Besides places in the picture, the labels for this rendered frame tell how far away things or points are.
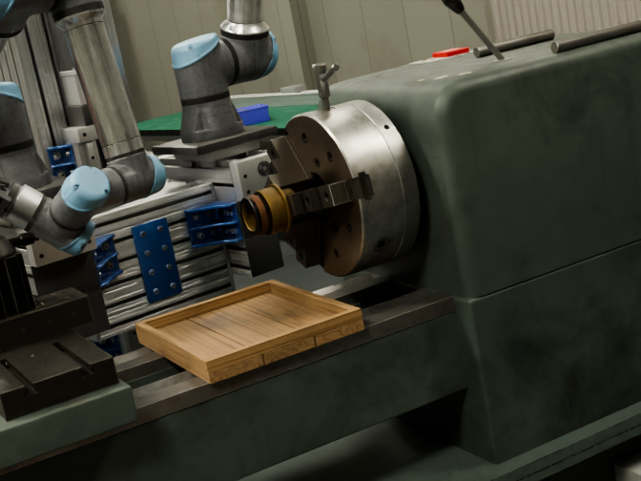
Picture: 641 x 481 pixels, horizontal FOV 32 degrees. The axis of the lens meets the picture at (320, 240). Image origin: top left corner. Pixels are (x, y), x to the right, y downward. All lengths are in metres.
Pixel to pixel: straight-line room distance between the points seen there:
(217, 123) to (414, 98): 0.68
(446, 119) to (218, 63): 0.80
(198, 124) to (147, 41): 7.06
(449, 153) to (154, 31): 7.63
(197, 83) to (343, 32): 4.77
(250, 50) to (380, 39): 4.41
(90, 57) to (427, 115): 0.62
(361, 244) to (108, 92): 0.54
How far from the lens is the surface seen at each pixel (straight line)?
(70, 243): 2.10
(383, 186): 1.99
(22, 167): 2.40
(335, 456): 2.31
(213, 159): 2.57
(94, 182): 2.01
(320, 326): 1.93
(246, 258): 2.55
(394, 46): 6.96
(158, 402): 1.85
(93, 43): 2.10
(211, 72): 2.61
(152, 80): 9.74
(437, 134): 1.99
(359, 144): 1.99
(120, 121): 2.09
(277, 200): 2.02
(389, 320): 2.01
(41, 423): 1.73
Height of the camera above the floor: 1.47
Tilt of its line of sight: 13 degrees down
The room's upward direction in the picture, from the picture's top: 11 degrees counter-clockwise
